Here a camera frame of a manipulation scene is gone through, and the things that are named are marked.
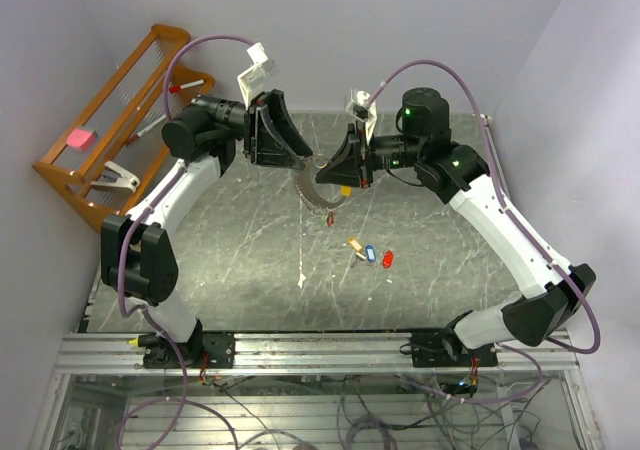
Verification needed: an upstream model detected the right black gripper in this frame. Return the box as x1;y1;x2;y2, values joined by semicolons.
316;119;424;190

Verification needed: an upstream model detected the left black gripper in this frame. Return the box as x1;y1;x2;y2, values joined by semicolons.
193;91;315;174

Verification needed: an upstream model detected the large keyring yellow handle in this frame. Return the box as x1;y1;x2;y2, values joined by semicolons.
292;156;346;215

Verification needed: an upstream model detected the blue tag key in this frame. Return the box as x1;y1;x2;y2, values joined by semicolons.
364;245;377;266

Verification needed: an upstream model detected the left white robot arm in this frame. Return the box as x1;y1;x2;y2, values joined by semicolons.
100;90;312;367

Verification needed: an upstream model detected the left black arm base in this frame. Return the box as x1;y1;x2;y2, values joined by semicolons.
137;331;235;370

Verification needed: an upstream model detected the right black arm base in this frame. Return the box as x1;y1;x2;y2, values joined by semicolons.
399;329;499;369

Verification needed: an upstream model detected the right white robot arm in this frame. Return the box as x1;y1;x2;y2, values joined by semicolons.
316;87;596;366

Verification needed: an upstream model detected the yellow tag key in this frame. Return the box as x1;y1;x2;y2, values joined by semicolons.
348;237;367;261

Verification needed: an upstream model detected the red capped white marker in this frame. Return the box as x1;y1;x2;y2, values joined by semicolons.
169;79;205;94

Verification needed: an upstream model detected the red tag key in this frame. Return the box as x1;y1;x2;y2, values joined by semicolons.
381;250;394;269

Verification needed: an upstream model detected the brown capped white marker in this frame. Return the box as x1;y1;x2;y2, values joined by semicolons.
124;115;166;146

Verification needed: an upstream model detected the wooden tiered rack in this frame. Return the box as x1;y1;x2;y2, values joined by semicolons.
33;24;215;229

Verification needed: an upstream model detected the pink eraser block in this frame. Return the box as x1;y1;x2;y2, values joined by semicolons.
65;127;98;151

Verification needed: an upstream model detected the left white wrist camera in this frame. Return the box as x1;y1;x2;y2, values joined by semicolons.
237;42;278;109

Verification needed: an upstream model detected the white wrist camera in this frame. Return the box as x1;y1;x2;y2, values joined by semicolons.
345;89;378;144
237;42;278;109

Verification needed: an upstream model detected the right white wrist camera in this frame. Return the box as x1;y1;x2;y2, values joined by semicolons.
345;89;378;144

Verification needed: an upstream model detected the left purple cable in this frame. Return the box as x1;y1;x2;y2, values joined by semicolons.
113;34;257;450

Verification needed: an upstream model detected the aluminium frame rail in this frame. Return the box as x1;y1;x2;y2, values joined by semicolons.
54;333;579;376

